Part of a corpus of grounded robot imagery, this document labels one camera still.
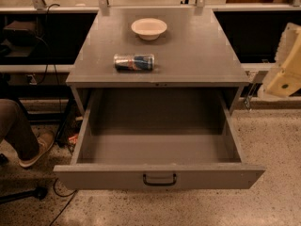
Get grey metal cabinet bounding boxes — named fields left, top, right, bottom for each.
left=67, top=7, right=248, bottom=111

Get open grey top drawer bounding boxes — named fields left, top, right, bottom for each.
left=54, top=88, right=265, bottom=190

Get black chair base leg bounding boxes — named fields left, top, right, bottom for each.
left=0, top=186, right=48, bottom=204

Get white paper bowl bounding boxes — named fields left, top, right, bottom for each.
left=131, top=18, right=167, bottom=40

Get red bull can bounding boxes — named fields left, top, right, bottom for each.
left=114, top=54, right=154, bottom=72

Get black drawer handle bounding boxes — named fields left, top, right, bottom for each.
left=142, top=173, right=177, bottom=186

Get black cable on floor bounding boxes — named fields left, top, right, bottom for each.
left=47, top=177, right=78, bottom=226

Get person's leg brown trousers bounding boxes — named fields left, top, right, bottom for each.
left=0, top=99, right=35, bottom=157

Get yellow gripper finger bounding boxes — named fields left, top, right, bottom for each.
left=264, top=27, right=301, bottom=98

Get tan shoe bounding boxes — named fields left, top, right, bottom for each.
left=19, top=130, right=55, bottom=169

